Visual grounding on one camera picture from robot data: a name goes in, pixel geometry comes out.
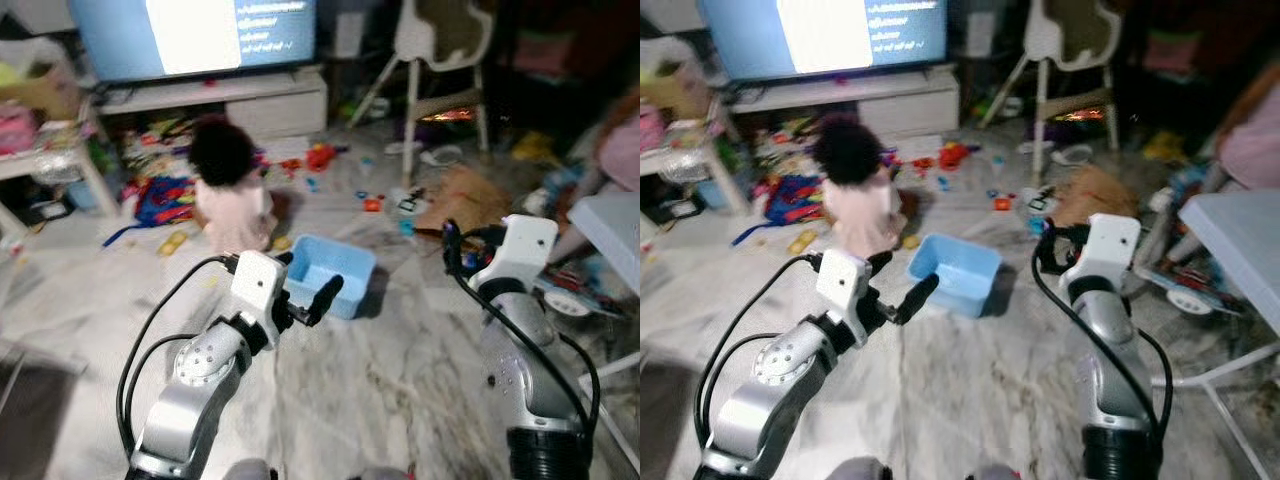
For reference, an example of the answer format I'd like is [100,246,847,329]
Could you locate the curly haired child in pink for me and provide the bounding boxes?
[187,114,278,257]
[811,111,908,264]

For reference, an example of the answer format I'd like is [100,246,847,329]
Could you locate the light blue plastic tub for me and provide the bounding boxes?
[906,232,1004,320]
[284,234,379,322]

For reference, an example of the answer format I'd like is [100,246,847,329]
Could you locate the toy car with white wheels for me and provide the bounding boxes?
[530,255,629,323]
[1140,195,1248,318]

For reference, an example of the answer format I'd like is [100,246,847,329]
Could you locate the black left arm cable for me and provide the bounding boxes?
[693,254,823,451]
[708,333,791,441]
[117,254,239,456]
[128,333,198,446]

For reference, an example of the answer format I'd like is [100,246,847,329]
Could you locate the brown paper bag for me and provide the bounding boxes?
[1048,163,1143,229]
[413,163,517,238]

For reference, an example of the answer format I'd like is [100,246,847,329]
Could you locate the blue red toy bag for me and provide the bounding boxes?
[763,173,829,228]
[133,173,199,230]

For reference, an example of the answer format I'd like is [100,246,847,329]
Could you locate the flat screen television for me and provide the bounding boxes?
[67,0,320,85]
[695,0,950,83]

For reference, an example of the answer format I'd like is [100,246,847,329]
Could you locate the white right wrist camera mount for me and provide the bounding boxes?
[470,214,560,297]
[1060,213,1142,293]

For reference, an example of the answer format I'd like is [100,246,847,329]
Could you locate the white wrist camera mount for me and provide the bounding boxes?
[230,250,289,327]
[815,250,873,327]
[470,214,560,297]
[1060,213,1142,293]

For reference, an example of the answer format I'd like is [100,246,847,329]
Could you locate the yellow crumpled item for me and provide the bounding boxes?
[513,130,563,167]
[1143,130,1193,167]

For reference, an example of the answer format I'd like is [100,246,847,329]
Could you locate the black box device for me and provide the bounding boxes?
[22,193,73,228]
[643,188,703,223]

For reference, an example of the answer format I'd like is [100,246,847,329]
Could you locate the child in pale pink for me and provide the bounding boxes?
[593,85,641,196]
[1213,60,1280,193]

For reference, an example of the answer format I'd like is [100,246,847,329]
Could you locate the pink item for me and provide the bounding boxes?
[0,100,43,158]
[640,103,668,153]

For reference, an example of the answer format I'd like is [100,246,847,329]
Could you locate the small white table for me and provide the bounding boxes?
[0,118,123,239]
[640,118,751,218]

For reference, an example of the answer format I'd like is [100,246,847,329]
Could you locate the pale grey table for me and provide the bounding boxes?
[1150,188,1280,480]
[566,188,641,471]

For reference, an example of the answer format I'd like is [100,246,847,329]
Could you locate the white high chair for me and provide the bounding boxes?
[978,0,1128,188]
[347,0,498,158]

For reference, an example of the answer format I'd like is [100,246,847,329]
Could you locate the white television cabinet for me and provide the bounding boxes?
[722,65,963,143]
[93,65,330,143]

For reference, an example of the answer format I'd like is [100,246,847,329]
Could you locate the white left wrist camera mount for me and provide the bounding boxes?
[815,250,873,327]
[230,250,289,327]

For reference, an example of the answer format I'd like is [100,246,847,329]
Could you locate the brown cardboard box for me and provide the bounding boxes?
[640,62,723,123]
[0,62,83,123]

